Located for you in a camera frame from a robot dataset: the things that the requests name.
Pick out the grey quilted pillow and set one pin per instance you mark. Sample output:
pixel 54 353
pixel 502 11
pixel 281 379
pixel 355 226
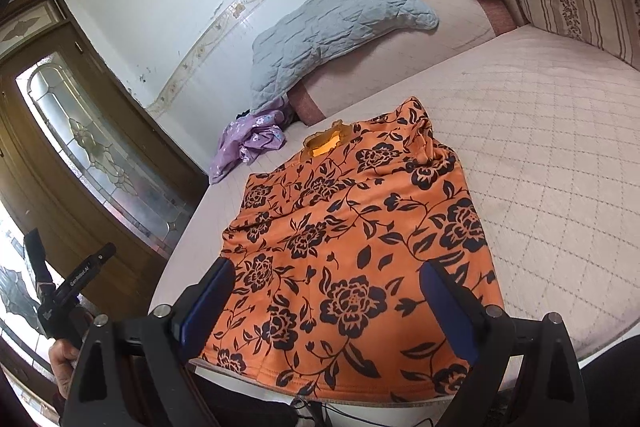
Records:
pixel 320 31

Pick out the person's left hand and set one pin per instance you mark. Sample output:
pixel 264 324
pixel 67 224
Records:
pixel 63 357

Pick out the purple floral garment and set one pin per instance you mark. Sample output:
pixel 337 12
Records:
pixel 249 136

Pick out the orange black floral shirt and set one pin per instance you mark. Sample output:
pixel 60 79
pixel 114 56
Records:
pixel 327 252

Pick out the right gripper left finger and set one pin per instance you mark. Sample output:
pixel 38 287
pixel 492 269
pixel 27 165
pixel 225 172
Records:
pixel 197 310

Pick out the wooden stained-glass door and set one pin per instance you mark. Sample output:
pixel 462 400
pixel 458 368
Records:
pixel 81 161

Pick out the pink bolster cushion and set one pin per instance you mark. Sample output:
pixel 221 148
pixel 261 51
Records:
pixel 385 61

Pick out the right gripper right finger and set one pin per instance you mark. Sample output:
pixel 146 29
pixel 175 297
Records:
pixel 459 314

